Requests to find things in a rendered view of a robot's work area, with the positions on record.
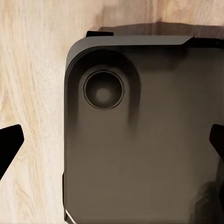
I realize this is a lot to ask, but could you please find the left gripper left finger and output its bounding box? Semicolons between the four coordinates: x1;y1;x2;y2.
0;124;24;180

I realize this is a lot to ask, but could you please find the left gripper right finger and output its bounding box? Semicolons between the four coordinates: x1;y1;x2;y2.
209;124;224;161

